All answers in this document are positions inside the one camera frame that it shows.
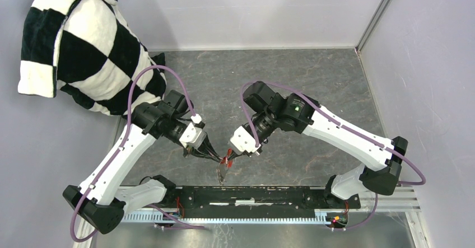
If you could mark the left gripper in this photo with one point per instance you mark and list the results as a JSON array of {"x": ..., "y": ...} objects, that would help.
[{"x": 200, "y": 151}]

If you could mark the aluminium frame rail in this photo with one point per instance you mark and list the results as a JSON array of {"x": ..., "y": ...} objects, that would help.
[{"x": 403, "y": 201}]

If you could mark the metal key organizer red handle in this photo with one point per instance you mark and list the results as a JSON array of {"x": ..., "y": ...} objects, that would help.
[{"x": 221, "y": 172}]

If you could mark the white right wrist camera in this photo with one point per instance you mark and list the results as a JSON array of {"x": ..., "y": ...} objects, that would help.
[{"x": 241, "y": 136}]

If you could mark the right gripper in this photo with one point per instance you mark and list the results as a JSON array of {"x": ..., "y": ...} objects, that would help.
[{"x": 235, "y": 154}]

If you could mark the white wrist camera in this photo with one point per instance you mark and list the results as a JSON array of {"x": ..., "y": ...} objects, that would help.
[
  {"x": 241, "y": 136},
  {"x": 193, "y": 133}
]

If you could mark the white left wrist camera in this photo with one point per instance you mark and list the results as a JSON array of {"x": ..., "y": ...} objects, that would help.
[{"x": 193, "y": 133}]

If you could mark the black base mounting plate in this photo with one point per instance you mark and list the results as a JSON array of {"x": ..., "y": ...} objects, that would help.
[{"x": 253, "y": 201}]

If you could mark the black white checkered cloth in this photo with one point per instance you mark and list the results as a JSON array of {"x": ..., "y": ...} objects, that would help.
[{"x": 86, "y": 49}]

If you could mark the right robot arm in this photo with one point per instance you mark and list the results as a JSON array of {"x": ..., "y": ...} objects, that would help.
[{"x": 380, "y": 166}]

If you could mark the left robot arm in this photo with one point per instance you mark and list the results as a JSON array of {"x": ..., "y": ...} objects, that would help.
[{"x": 99, "y": 200}]

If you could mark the white toothed cable duct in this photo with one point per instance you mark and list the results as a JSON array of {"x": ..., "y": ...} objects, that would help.
[{"x": 154, "y": 216}]

